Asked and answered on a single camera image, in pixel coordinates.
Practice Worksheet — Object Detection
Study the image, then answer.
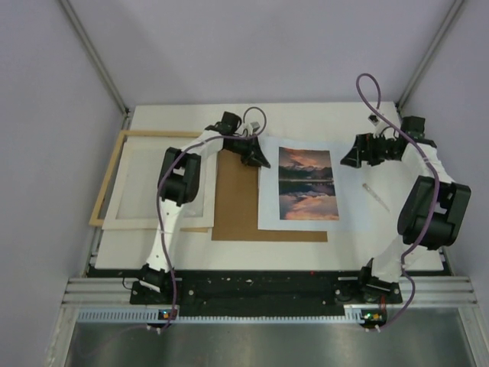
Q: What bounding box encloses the cream mat board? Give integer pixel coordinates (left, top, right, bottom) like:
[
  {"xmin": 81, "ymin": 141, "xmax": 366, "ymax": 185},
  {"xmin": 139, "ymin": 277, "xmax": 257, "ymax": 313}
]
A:
[{"xmin": 102, "ymin": 136, "xmax": 217, "ymax": 232}]

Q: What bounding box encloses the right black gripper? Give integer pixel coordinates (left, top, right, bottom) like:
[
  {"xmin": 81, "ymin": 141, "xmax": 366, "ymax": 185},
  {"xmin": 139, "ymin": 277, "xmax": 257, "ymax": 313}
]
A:
[{"xmin": 341, "ymin": 132, "xmax": 399, "ymax": 169}]

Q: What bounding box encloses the brown fibreboard backing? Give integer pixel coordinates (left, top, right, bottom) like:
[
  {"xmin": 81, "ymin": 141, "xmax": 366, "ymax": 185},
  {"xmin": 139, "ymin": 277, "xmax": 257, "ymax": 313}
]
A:
[{"xmin": 212, "ymin": 150, "xmax": 328, "ymax": 242}]

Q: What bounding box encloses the aluminium front rail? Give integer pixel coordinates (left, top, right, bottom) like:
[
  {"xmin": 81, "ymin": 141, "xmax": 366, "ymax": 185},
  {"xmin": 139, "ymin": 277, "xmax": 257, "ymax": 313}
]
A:
[{"xmin": 63, "ymin": 276, "xmax": 478, "ymax": 307}]

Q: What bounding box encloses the grey slotted cable duct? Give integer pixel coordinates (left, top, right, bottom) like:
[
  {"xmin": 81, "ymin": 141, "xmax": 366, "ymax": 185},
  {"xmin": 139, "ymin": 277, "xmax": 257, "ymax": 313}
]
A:
[{"xmin": 76, "ymin": 304, "xmax": 386, "ymax": 326}]

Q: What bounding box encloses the light wooden picture frame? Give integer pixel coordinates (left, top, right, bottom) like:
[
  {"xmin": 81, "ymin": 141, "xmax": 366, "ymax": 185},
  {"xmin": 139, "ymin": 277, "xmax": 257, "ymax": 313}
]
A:
[{"xmin": 89, "ymin": 130, "xmax": 199, "ymax": 228}]

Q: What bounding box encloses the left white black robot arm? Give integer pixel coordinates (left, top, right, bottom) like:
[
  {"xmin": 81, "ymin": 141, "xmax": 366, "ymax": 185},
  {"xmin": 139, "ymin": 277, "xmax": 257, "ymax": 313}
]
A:
[{"xmin": 140, "ymin": 106, "xmax": 270, "ymax": 304}]

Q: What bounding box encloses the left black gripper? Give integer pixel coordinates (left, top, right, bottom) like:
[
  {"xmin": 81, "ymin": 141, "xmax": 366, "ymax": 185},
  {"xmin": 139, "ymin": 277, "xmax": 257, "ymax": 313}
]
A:
[{"xmin": 225, "ymin": 132, "xmax": 270, "ymax": 168}]

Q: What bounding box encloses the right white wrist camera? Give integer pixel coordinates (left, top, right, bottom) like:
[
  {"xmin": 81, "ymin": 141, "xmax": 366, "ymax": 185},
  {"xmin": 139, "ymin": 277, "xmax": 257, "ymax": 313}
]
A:
[{"xmin": 368, "ymin": 113, "xmax": 389, "ymax": 138}]

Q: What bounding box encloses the left aluminium corner post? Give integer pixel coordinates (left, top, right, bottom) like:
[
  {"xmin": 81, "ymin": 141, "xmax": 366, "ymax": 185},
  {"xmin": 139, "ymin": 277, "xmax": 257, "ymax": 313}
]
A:
[{"xmin": 56, "ymin": 0, "xmax": 130, "ymax": 116}]

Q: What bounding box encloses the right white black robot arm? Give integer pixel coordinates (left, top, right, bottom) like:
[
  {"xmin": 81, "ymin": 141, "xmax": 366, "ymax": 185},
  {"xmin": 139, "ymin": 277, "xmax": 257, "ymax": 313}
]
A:
[{"xmin": 340, "ymin": 115, "xmax": 471, "ymax": 303}]

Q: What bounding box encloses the right aluminium corner post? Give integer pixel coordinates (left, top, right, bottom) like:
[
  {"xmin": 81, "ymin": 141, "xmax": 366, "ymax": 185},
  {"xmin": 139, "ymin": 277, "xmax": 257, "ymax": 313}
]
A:
[{"xmin": 395, "ymin": 0, "xmax": 468, "ymax": 113}]

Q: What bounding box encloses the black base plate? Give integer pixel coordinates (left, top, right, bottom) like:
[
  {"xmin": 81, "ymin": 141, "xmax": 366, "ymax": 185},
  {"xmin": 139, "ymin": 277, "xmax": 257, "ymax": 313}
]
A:
[{"xmin": 130, "ymin": 270, "xmax": 402, "ymax": 317}]

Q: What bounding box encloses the orange sky photo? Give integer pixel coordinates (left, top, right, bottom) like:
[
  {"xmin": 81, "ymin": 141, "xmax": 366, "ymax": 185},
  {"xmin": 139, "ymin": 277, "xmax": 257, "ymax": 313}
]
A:
[{"xmin": 257, "ymin": 134, "xmax": 379, "ymax": 232}]

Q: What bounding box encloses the aluminium corner post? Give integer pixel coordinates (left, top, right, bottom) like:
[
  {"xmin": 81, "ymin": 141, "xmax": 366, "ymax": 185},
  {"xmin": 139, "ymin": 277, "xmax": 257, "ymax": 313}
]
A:
[
  {"xmin": 56, "ymin": 0, "xmax": 130, "ymax": 116},
  {"xmin": 395, "ymin": 0, "xmax": 468, "ymax": 113}
]

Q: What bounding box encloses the small metal tool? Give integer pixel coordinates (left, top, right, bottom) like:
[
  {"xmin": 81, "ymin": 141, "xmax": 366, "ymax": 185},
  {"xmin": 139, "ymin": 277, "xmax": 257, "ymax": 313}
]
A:
[{"xmin": 362, "ymin": 183, "xmax": 390, "ymax": 213}]

